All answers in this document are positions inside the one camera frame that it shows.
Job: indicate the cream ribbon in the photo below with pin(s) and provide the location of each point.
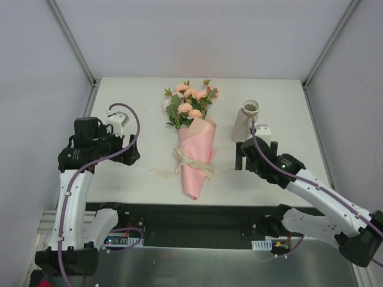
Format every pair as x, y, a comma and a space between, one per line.
208, 169

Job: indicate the right white cable duct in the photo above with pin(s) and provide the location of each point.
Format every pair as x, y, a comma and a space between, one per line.
268, 244

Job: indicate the peach flower stem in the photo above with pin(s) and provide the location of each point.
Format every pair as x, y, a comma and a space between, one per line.
185, 109
203, 99

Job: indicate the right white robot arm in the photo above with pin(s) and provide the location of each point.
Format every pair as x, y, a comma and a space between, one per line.
354, 231

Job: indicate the beige ribbed vase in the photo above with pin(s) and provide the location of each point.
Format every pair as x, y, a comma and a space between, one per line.
246, 115

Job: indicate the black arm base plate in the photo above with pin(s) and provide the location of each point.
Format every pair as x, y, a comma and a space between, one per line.
193, 226

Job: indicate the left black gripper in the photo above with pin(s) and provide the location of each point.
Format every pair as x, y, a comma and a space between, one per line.
125, 150

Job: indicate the aluminium frame post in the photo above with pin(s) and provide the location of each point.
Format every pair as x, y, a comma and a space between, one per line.
71, 41
331, 41

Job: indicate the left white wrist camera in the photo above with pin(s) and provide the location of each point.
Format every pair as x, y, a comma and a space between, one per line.
115, 122

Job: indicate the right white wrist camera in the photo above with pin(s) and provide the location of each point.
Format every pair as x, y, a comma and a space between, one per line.
264, 132

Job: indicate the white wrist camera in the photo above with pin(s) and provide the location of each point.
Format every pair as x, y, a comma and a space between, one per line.
264, 132
115, 122

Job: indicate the left aluminium frame post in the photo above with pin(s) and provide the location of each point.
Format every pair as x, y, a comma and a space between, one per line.
71, 41

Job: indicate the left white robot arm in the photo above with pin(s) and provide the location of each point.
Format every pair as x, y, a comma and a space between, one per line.
73, 248

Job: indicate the pale pink flower stem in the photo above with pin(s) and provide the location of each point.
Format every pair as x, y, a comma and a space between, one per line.
171, 104

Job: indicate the pink wrapping paper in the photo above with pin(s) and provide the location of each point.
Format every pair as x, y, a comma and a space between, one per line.
196, 141

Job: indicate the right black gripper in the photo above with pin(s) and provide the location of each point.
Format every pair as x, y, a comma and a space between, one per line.
249, 162

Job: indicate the right aluminium frame post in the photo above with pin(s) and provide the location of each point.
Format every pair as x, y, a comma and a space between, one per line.
331, 41

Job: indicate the white cable duct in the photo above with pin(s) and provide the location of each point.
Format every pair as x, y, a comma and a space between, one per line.
268, 244
119, 242

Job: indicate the left white cable duct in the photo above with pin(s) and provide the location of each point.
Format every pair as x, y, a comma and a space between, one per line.
119, 242

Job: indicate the red object at corner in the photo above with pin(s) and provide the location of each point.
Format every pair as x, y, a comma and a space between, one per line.
44, 283

